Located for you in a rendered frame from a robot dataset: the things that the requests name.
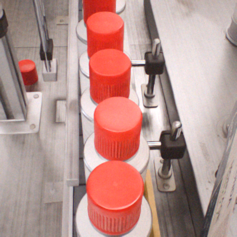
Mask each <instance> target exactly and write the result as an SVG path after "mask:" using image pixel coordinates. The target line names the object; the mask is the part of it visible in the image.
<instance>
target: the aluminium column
mask: <svg viewBox="0 0 237 237"><path fill-rule="evenodd" d="M27 110H28V98H27V94H26V90H25V86H24V81H23V79H22V75H21V72H20V68H19V63H18V59H17V57H16V53H15V49H14V45H13V42H12V38H11V35H10V31H9V27H8V32H7V34H6V35H5V36H4V37H3V38H1V39H0V123H14V122H25V121H26V118H27Z"/></svg>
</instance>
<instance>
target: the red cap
mask: <svg viewBox="0 0 237 237"><path fill-rule="evenodd" d="M19 68H20V72H21V75H22V79H23V81H24V85H26V86H28V85H33V84H35V82H37V81H38V74H37V70H36V65H35V63H34V62H33V61H32V60H29V59H24V60H21V61H19Z"/></svg>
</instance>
